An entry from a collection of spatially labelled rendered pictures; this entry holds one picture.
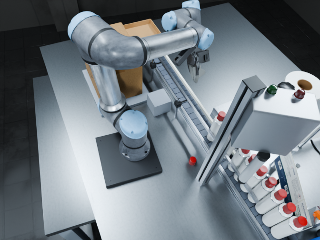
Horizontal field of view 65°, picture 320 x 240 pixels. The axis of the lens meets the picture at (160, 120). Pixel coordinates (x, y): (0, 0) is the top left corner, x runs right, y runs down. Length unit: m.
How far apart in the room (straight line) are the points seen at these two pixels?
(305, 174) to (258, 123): 0.72
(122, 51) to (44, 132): 0.78
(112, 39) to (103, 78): 0.23
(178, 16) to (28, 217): 1.73
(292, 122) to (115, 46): 0.51
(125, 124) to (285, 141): 0.60
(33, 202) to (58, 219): 1.01
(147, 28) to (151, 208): 1.26
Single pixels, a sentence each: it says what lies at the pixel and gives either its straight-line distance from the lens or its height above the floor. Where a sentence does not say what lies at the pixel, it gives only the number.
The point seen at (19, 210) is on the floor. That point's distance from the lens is 2.22.
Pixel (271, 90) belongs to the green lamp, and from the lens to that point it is 0.70.
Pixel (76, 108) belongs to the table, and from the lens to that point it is 1.45.
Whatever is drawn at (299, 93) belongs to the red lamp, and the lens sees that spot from 0.73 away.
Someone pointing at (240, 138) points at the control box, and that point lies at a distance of 0.76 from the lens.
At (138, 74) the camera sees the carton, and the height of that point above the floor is 1.01.
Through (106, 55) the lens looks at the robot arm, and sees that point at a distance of 0.76.
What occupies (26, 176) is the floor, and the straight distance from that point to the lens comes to 2.30.
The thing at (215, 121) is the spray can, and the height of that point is 1.04.
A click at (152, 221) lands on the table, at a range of 1.15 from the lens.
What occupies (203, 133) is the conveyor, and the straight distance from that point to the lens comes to 1.30.
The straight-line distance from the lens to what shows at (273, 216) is 1.12.
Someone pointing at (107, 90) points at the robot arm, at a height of 1.20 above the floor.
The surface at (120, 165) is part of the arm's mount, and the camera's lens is 1.21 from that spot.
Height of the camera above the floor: 1.96
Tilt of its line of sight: 56 degrees down
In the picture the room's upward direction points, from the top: 6 degrees clockwise
